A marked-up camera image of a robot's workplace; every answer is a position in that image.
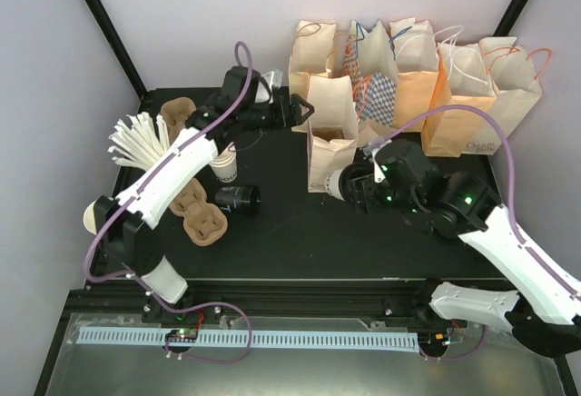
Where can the white wrapped straws bundle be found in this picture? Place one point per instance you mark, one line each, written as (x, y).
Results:
(141, 144)

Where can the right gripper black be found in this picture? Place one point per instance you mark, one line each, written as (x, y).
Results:
(363, 197)

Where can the back pulp cup carrier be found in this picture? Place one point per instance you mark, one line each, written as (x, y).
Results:
(175, 113)

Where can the orange bag behind right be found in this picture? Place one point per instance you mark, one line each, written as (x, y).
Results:
(462, 80)

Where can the plain beige paper bag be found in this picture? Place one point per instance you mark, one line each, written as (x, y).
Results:
(310, 55)

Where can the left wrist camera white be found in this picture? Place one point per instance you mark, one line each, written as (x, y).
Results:
(268, 83)

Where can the Cream Bear paper bag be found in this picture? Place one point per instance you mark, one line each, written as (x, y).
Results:
(332, 130)

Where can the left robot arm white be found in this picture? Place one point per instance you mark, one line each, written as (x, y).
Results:
(245, 103)

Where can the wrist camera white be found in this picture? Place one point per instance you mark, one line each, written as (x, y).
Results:
(371, 151)
(268, 83)

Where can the orange bag white handles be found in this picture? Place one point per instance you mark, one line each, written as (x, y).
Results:
(417, 60)

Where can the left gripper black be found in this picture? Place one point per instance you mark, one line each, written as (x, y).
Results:
(283, 121)

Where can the blue checkered paper bag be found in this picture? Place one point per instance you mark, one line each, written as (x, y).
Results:
(367, 58)

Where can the white cup with lid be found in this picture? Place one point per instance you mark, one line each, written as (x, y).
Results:
(332, 185)

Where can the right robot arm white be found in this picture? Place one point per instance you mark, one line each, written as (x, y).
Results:
(542, 311)

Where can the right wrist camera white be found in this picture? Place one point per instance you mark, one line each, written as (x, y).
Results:
(371, 151)

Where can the right Cream Bear bag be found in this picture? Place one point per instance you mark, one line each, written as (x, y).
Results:
(516, 81)

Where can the pale blue cable duct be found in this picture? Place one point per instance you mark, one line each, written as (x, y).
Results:
(298, 340)

